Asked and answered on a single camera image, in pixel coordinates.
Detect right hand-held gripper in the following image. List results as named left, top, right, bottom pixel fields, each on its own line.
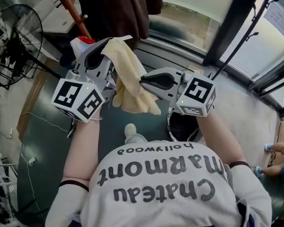
left=141, top=67, right=216, bottom=117

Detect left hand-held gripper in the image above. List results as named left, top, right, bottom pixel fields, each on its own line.
left=51, top=37, right=115, bottom=123

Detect white blue red-trimmed clothes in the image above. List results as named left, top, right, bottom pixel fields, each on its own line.
left=70, top=35, right=97, bottom=58

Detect yellow towel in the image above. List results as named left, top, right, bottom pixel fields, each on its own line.
left=101, top=38, right=161, bottom=115

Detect person's right forearm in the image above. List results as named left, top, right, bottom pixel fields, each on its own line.
left=195, top=109, right=249, bottom=166

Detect person's left forearm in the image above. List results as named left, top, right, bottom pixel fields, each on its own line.
left=61, top=111, right=103, bottom=188

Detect white metal shelf rack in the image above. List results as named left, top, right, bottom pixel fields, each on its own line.
left=0, top=153, right=18, bottom=222

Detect flat labelled cardboard box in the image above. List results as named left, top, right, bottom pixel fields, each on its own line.
left=187, top=65, right=204, bottom=75

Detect white woven laundry basket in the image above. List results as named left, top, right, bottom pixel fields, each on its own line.
left=165, top=106, right=204, bottom=143

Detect person's white shoe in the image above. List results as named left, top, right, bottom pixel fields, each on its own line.
left=124, top=123, right=137, bottom=140

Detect brown jacket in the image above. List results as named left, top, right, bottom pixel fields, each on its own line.
left=101, top=0, right=164, bottom=40

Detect person's light trousers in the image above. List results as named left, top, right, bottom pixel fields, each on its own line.
left=124, top=133, right=149, bottom=145

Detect beige floor mat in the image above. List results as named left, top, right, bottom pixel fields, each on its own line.
left=208, top=70, right=282, bottom=170

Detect black framed glass door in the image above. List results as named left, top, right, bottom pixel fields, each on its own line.
left=202, top=0, right=284, bottom=118

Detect large printed cardboard box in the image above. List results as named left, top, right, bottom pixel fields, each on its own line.
left=267, top=119, right=284, bottom=168

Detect white paper door notice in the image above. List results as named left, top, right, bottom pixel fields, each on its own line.
left=263, top=1, right=284, bottom=39

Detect black pedestal fan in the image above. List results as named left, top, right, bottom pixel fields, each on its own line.
left=0, top=4, right=62, bottom=91

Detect black metal garment rail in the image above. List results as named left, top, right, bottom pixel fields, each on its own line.
left=212, top=0, right=280, bottom=80

